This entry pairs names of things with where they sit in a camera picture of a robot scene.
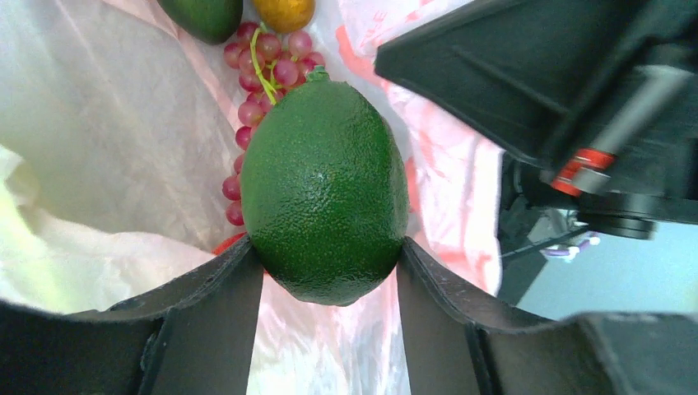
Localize pink plastic bag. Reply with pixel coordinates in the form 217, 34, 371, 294
0, 0, 505, 395

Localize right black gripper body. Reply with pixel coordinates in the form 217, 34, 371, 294
500, 1, 697, 239

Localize green fake avocado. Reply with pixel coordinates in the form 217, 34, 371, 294
240, 67, 409, 306

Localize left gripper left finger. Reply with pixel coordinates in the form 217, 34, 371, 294
1, 238, 263, 394

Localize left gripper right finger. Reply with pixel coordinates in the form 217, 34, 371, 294
397, 239, 697, 394

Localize red fake grapes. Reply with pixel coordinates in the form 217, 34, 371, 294
221, 21, 327, 228

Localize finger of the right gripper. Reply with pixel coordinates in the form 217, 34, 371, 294
375, 1, 650, 167

